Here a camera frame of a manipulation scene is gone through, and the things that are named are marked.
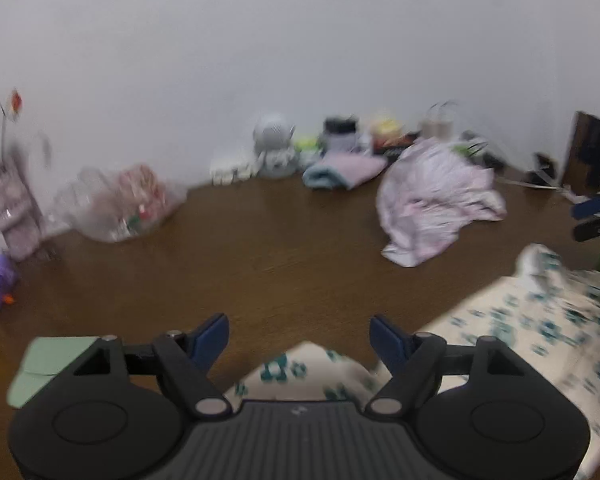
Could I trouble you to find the yellow packets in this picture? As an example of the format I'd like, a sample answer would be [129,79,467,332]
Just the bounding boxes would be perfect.
[369,116,406,144]

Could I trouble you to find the clear plastic bag of snacks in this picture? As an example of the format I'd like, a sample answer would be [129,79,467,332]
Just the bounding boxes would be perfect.
[55,163,189,244]

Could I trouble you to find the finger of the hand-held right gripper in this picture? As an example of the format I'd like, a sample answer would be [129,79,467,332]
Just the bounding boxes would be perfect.
[572,214,600,242]
[570,193,600,220]

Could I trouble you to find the white row of small blocks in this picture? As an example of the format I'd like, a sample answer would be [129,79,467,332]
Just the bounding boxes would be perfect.
[210,157,259,186]

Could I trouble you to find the thick white cable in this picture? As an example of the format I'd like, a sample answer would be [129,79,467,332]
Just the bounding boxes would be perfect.
[495,175,577,197]

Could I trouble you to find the light green pouch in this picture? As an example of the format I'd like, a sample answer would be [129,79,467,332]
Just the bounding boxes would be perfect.
[6,336,102,409]

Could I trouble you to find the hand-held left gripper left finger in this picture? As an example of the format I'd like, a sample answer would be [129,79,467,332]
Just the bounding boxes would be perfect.
[72,312,232,421]

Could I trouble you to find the pink and blue garment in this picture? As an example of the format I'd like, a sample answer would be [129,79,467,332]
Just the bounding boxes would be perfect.
[302,152,388,191]

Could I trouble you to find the wooden chair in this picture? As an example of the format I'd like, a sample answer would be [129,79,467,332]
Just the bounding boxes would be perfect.
[560,110,600,197]

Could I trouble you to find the white garment green flower print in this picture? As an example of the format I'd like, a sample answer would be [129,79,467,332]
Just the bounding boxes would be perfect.
[222,242,600,480]

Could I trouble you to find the small jar with dark lid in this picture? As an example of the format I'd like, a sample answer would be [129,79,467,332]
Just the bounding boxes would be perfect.
[324,116,360,154]

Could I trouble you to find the white garment pink floral print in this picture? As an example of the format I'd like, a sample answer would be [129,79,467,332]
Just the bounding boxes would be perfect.
[376,137,509,267]

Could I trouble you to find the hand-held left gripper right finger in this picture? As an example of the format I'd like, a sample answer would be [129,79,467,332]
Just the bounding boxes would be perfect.
[364,315,526,418]

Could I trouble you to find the white round speaker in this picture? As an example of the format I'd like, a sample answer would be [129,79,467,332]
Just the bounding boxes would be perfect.
[252,112,301,180]

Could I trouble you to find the knit-covered vase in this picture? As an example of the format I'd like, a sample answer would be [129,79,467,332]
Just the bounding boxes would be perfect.
[0,160,47,262]

